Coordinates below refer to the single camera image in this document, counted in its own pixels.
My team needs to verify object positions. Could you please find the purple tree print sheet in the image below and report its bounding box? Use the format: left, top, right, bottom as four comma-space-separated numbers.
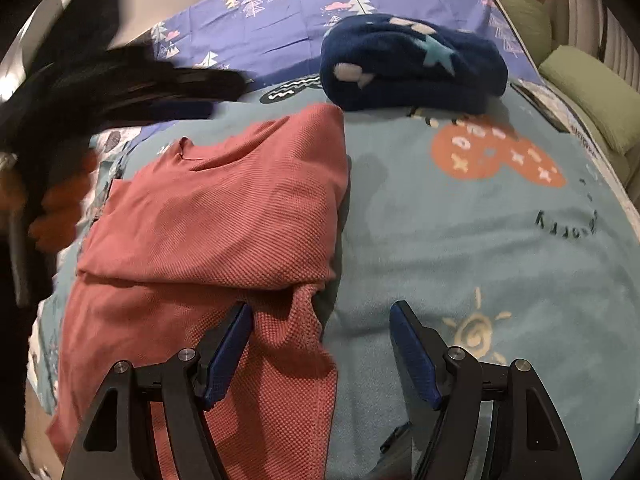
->
90, 0, 538, 161

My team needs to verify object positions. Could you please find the navy star fleece garment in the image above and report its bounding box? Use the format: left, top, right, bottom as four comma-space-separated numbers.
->
320, 12, 510, 115

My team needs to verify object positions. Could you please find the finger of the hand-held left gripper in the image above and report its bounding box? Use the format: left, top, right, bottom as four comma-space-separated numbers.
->
92, 100, 217, 128
105, 46, 253, 105

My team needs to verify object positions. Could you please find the red knit garment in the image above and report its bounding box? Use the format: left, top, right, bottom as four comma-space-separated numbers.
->
46, 102, 351, 480

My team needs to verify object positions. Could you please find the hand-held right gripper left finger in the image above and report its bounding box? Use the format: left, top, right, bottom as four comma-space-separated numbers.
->
61, 301, 256, 480

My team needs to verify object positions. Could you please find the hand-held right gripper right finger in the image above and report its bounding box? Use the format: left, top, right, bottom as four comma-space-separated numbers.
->
389, 301, 583, 480

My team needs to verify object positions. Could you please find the person's left hand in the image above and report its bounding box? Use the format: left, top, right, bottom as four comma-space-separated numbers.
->
27, 152, 100, 252

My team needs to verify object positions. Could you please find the person's left forearm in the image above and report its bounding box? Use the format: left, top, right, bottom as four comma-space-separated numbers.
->
0, 200, 56, 461

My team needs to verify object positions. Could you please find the grey curtain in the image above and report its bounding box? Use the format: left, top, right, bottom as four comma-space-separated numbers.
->
550, 0, 640, 86

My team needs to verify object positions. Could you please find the green pillow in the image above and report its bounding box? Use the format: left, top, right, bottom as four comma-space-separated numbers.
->
537, 45, 640, 156
492, 0, 553, 68

